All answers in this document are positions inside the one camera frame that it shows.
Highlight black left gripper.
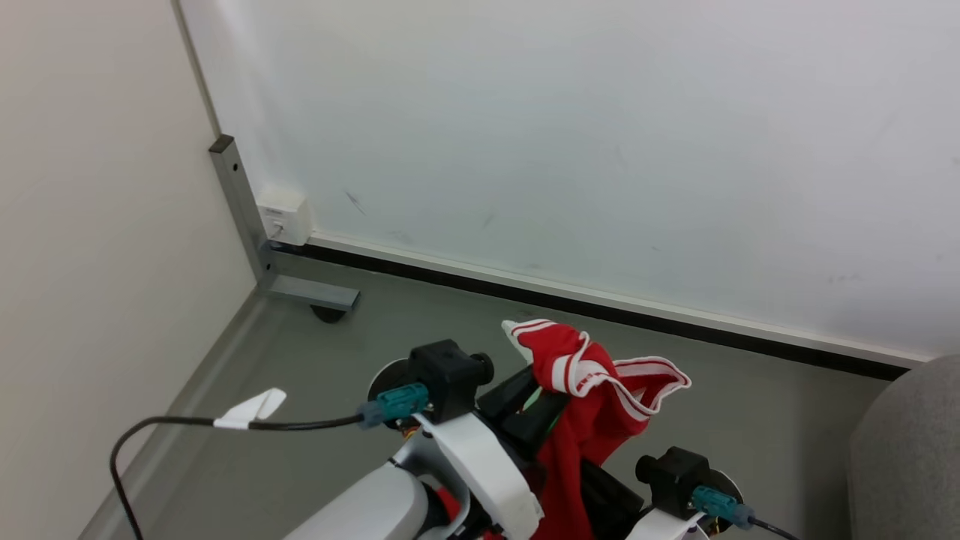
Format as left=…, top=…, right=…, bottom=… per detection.
left=477, top=364, right=572, bottom=461

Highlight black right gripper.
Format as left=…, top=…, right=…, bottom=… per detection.
left=582, top=459, right=647, bottom=540

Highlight red white-striped garment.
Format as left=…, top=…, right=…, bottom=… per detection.
left=435, top=319, right=692, bottom=540

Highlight black and white baseboard strip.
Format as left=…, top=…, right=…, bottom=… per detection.
left=304, top=234, right=925, bottom=381

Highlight grey fabric sofa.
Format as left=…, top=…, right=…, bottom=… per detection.
left=848, top=354, right=960, bottom=540

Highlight black cable teal right plug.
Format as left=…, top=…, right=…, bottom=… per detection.
left=690, top=485, right=805, bottom=540

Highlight black cable teal plug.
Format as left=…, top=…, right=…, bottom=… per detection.
left=690, top=485, right=805, bottom=540
left=109, top=382, right=431, bottom=540

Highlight black cable teal left plug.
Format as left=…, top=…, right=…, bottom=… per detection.
left=109, top=382, right=431, bottom=540

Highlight white cable tag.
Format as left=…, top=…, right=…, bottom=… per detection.
left=213, top=387, right=288, bottom=431

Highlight white wall socket box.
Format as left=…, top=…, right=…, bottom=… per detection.
left=256, top=187, right=313, bottom=248

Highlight grey metal frame post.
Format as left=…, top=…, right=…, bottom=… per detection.
left=208, top=134, right=362, bottom=313

